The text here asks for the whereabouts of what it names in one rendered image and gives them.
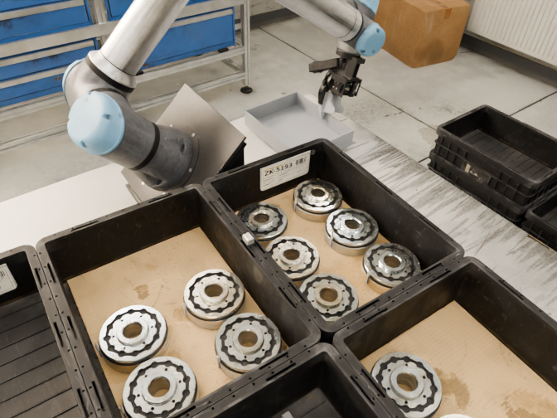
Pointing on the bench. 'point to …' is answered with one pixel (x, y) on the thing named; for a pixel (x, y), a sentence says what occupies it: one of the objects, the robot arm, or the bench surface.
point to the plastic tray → (295, 123)
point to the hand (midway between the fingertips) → (322, 114)
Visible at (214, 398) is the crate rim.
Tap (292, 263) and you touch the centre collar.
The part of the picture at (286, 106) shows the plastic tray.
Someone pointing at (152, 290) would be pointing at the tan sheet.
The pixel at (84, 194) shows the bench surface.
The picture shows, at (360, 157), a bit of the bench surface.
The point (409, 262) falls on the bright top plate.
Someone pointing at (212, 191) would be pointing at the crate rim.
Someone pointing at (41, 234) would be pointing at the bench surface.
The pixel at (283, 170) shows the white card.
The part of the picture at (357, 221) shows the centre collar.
